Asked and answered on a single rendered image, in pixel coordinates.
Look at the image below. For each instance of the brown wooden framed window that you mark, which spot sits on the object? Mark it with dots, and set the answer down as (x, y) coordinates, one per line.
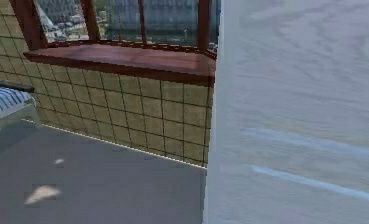
(125, 61)

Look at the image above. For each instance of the pale grey room door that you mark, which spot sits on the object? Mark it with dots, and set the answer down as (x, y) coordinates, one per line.
(292, 110)

